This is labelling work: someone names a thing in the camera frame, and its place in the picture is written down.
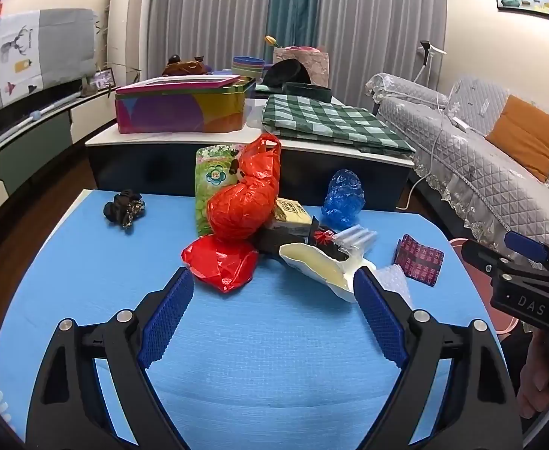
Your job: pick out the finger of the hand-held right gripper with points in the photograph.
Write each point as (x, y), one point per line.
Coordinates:
(485, 258)
(527, 245)

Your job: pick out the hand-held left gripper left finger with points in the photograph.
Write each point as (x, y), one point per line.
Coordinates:
(166, 318)

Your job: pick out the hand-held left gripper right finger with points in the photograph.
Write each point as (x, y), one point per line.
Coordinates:
(380, 318)

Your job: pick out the pink bin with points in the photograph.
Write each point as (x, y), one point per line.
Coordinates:
(505, 329)

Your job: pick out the black red snack wrapper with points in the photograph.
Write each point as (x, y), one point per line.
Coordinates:
(321, 236)

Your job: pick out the black pouch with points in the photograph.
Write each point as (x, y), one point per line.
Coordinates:
(279, 241)

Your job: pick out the person's right hand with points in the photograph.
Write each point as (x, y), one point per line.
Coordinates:
(539, 375)

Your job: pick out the clear bubble wrap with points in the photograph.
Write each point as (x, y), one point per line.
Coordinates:
(394, 286)

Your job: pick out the maroon patterned box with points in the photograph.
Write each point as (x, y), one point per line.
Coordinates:
(419, 260)

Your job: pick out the flat red plastic bag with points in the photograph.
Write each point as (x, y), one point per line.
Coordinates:
(218, 262)

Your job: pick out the white ribbed plastic piece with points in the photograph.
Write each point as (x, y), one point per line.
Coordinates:
(358, 239)

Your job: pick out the sofa with grey quilted cover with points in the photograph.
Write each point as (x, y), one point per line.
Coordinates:
(480, 168)

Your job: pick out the blue table mat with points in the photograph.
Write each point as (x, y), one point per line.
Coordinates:
(274, 337)

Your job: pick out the large orange cushion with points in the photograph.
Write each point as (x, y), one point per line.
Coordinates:
(527, 136)

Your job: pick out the black hair scrunchie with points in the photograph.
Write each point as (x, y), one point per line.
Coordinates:
(124, 208)

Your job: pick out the blue plastic bag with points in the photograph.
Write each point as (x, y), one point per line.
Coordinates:
(344, 197)

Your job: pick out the knotted red plastic bag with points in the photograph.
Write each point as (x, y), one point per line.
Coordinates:
(241, 206)

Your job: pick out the white charger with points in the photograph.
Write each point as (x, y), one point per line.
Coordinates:
(460, 123)

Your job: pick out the yellow tissue packet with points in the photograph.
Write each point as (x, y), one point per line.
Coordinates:
(290, 211)

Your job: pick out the green panda print pouch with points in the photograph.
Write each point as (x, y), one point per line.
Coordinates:
(208, 183)

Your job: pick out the dark coffee table white top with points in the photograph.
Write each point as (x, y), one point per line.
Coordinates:
(171, 168)

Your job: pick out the green checkered cloth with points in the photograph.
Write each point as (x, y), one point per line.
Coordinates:
(330, 122)

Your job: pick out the colourful tin box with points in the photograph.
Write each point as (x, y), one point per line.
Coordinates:
(180, 108)

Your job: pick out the tv cabinet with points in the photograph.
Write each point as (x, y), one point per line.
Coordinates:
(30, 150)

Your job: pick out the white stand lamp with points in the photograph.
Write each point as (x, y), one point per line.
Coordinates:
(425, 49)

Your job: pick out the dark green round tin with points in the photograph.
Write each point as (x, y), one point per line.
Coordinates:
(307, 92)

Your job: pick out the white blue rod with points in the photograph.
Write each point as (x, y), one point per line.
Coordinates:
(35, 115)

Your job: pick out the thin branch plant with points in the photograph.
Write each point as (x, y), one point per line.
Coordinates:
(131, 71)

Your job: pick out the pink lace bag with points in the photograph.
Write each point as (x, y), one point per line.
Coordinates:
(319, 68)

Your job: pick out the brown teapot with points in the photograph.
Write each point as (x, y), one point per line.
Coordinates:
(185, 66)

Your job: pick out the grey curtain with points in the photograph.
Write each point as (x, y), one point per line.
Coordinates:
(208, 14)
(382, 18)

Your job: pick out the black hat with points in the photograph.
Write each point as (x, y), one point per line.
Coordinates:
(286, 74)

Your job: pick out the stack of coloured bowls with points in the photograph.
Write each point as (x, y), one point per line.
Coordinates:
(248, 66)

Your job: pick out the grey tv dust cover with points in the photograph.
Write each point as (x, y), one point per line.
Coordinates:
(54, 47)

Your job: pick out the yellow tulip flower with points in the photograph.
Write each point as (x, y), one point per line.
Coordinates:
(270, 40)

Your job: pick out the teal curtain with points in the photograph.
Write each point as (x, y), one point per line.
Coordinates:
(293, 0)

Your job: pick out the small photo frame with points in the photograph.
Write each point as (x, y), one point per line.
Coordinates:
(104, 78)

